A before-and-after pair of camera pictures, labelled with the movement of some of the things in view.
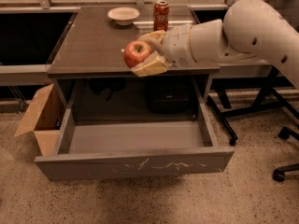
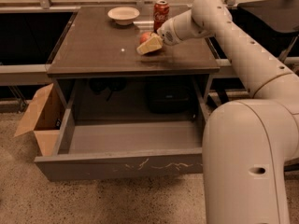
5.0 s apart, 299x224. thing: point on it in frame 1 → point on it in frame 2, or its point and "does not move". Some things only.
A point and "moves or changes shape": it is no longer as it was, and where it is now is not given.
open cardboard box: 46,121 does not move
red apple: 135,51 moves or changes shape
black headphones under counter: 111,84 does not move
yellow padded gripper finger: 155,64 → 150,46
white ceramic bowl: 123,16 does not move
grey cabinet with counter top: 89,70 does not move
